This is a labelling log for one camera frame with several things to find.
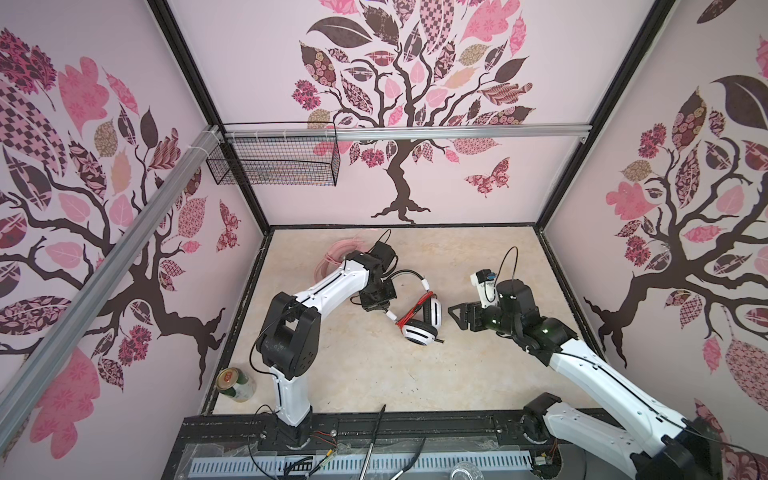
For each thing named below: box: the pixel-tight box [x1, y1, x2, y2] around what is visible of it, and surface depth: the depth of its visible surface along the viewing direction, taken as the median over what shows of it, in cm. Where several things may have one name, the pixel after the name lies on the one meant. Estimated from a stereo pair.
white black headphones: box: [382, 269, 444, 346], surface depth 83 cm
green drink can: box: [216, 367, 256, 403], surface depth 74 cm
